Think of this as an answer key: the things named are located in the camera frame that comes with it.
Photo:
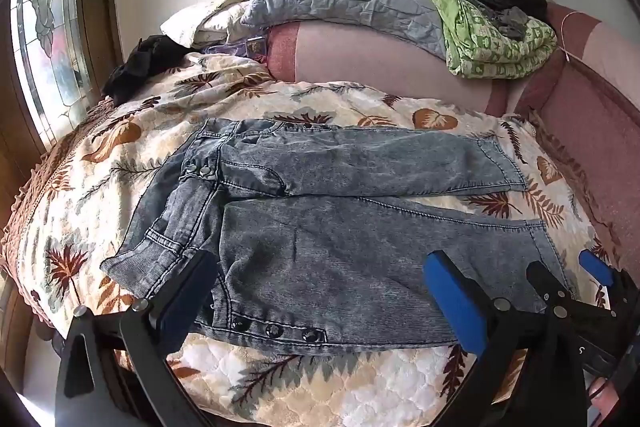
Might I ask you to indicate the black cloth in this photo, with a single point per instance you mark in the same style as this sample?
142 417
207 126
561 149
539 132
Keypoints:
145 59

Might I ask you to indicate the green patterned blanket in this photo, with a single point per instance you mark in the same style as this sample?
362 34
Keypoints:
492 44

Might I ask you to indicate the purple packet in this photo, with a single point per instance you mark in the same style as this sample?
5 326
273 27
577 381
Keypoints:
245 47

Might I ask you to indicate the person's right hand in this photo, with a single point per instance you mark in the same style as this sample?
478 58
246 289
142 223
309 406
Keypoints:
600 394

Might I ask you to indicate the stained glass window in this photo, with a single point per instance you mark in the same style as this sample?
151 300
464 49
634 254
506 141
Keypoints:
47 22

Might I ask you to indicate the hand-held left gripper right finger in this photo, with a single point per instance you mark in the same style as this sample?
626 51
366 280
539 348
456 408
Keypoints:
456 302

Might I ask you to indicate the cream pillow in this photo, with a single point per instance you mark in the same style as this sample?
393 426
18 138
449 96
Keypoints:
200 19

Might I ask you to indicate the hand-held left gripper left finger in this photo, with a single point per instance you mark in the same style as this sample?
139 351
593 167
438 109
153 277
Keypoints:
186 302

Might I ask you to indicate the grey denim pants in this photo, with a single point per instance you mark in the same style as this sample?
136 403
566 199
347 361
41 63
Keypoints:
320 227

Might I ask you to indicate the grey crumpled cloth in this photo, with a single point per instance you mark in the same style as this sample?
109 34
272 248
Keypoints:
512 21

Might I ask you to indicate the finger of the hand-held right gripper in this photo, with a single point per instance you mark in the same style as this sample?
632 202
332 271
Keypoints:
597 268
544 281

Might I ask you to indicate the leaf print quilted blanket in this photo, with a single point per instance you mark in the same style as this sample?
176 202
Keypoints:
100 187

